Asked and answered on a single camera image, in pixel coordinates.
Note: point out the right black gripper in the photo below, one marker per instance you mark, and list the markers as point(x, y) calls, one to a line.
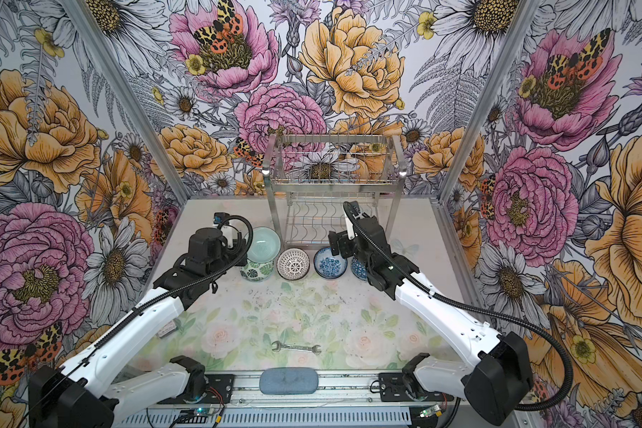
point(343, 239)

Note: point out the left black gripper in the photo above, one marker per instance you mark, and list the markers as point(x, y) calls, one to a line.
point(238, 245)

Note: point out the blue floral porcelain bowl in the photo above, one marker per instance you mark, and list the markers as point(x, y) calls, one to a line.
point(329, 266)

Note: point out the mint green glazed bowl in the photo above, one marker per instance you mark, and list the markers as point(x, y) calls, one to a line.
point(266, 245)

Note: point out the white maroon triangle bowl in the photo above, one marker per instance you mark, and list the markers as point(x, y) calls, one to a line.
point(293, 264)

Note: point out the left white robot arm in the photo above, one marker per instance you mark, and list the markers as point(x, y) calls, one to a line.
point(82, 392)

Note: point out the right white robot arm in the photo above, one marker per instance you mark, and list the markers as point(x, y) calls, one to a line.
point(494, 374)

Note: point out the steel two-tier dish rack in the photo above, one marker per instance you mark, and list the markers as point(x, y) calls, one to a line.
point(308, 178)

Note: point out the blue triangle pattern bowl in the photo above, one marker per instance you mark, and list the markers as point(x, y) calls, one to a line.
point(358, 269)

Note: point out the green leaf pattern bowl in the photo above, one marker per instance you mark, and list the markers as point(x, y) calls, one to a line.
point(257, 272)

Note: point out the small white square clock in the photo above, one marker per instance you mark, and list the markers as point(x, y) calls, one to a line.
point(166, 330)

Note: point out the steel open-end wrench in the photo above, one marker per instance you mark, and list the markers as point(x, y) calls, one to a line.
point(278, 346)

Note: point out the blue grey oval sponge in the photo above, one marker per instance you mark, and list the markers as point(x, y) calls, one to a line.
point(289, 381)

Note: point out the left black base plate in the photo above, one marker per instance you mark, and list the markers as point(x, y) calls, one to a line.
point(216, 388)

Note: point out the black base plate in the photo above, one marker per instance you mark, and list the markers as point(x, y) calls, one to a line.
point(216, 388)
point(392, 387)

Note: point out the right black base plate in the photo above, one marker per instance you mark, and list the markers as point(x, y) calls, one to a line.
point(392, 387)

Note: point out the aluminium front rail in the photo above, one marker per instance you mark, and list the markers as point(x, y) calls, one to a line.
point(336, 388)

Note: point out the white vented cable duct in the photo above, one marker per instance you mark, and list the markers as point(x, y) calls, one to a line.
point(276, 417)

